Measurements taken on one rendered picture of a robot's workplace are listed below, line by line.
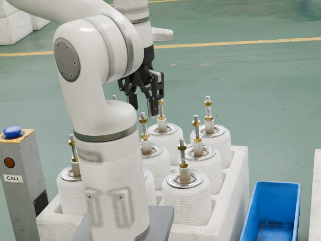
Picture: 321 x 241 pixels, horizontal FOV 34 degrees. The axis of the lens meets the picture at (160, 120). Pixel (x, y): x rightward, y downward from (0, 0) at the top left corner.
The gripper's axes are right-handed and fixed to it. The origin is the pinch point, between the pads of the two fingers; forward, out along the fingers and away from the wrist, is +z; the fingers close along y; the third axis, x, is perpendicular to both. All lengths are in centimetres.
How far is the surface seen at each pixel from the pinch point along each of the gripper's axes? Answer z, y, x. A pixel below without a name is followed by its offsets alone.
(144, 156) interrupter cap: 10.1, 1.9, -2.6
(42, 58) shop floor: 35, -192, 76
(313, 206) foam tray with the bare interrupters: 17.5, 34.5, 13.2
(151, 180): 10.9, 10.1, -7.7
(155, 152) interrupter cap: 10.2, 2.2, 0.4
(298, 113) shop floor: 35, -21, 88
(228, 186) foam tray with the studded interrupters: 17.5, 16.0, 8.5
